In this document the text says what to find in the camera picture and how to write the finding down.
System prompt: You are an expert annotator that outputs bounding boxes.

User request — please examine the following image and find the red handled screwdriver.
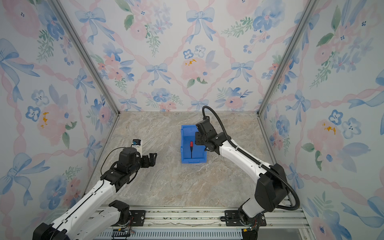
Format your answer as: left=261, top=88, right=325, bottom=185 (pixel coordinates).
left=190, top=141, right=194, bottom=159

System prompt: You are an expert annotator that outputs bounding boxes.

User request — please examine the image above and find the aluminium mounting rail frame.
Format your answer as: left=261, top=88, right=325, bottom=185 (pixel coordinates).
left=92, top=206, right=315, bottom=240

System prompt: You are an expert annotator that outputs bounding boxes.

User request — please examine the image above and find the right aluminium corner post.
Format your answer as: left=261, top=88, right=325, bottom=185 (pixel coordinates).
left=258, top=0, right=318, bottom=117

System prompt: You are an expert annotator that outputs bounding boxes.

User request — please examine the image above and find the left aluminium corner post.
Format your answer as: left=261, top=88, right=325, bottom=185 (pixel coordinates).
left=48, top=1, right=120, bottom=116

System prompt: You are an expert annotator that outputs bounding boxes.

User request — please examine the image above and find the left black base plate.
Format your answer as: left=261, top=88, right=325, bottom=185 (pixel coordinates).
left=117, top=210, right=147, bottom=227

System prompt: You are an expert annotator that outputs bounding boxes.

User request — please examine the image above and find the left thin black cable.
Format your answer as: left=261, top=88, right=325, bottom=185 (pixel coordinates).
left=100, top=146, right=128, bottom=176

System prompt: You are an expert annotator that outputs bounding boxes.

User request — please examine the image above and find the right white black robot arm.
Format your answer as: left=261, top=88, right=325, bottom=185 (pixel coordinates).
left=195, top=117, right=289, bottom=226

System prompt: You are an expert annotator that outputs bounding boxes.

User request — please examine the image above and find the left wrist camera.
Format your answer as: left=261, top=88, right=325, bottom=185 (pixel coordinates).
left=131, top=139, right=142, bottom=148

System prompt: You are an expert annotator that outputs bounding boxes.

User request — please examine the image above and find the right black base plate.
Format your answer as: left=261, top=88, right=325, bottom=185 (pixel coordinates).
left=220, top=210, right=267, bottom=228

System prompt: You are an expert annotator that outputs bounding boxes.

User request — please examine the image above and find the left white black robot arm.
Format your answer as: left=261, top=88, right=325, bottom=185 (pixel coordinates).
left=32, top=147, right=157, bottom=240

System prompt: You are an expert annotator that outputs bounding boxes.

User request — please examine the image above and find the aluminium corner post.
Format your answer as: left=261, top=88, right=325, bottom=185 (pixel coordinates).
left=258, top=0, right=318, bottom=117
left=48, top=1, right=120, bottom=116

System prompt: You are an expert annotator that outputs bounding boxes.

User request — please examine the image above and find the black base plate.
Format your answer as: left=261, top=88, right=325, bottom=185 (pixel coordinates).
left=220, top=210, right=267, bottom=228
left=117, top=210, right=147, bottom=227

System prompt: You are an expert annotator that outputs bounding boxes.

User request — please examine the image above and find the right black corrugated cable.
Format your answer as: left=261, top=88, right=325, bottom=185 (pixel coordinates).
left=201, top=105, right=301, bottom=211

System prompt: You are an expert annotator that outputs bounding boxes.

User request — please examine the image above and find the blue plastic bin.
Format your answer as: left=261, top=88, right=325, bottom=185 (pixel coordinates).
left=181, top=125, right=207, bottom=164

